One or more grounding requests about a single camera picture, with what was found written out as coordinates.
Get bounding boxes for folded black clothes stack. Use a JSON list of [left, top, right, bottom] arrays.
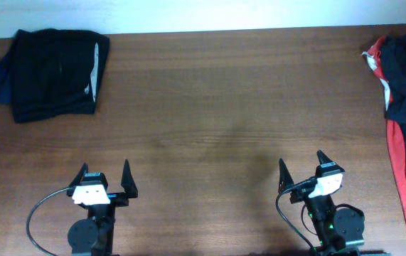
[[0, 28, 110, 123]]

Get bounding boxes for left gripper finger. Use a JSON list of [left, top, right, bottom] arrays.
[[121, 159, 138, 198], [69, 163, 88, 187]]

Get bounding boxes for white garment under red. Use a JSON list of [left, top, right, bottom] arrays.
[[361, 51, 391, 110]]

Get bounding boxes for red shirt pile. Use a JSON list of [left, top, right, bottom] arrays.
[[367, 36, 406, 222]]

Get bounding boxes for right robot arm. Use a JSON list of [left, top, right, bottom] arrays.
[[275, 150, 365, 255]]

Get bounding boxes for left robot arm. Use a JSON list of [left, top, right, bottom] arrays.
[[67, 161, 138, 256]]

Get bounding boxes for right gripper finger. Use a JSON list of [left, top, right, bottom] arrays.
[[316, 150, 335, 166], [278, 159, 294, 193]]

